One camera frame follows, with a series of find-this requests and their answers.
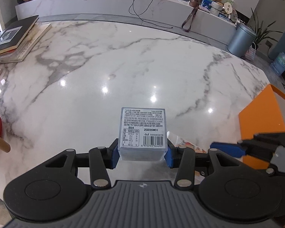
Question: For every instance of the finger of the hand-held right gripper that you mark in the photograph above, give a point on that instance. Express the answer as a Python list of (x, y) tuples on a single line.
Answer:
[(275, 139), (225, 148)]

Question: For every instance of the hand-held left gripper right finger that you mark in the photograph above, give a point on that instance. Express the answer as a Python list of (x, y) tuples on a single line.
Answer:
[(169, 158)]

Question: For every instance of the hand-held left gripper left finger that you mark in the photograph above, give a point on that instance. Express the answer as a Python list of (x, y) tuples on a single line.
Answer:
[(115, 156)]

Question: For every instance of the orange cardboard box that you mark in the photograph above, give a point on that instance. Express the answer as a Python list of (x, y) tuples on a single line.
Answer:
[(261, 116)]

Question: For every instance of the light blue carton box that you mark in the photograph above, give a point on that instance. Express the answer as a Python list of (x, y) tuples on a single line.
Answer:
[(142, 128)]

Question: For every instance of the colourful snack packet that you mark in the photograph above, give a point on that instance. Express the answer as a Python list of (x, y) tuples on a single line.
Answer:
[(187, 143)]

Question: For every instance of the blue water jug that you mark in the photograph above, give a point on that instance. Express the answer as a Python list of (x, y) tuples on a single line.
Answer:
[(281, 63)]

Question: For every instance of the woven handbag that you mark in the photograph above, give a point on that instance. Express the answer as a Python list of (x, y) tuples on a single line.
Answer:
[(250, 53)]

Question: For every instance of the grey pedal trash can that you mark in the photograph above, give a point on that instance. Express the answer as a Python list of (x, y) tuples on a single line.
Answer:
[(241, 40)]

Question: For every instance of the long-leaf potted plant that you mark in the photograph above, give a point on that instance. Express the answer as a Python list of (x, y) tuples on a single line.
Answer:
[(263, 30)]

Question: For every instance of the decorative plate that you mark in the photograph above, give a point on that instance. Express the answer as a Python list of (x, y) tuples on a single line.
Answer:
[(234, 17)]

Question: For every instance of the round paper fan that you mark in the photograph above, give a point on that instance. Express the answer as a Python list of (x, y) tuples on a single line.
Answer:
[(228, 8)]

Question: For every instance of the white marble television console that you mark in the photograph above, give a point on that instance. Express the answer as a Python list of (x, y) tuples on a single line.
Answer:
[(104, 7)]

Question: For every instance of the dark hardcover book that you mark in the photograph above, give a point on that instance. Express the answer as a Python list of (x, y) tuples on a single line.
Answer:
[(10, 35)]

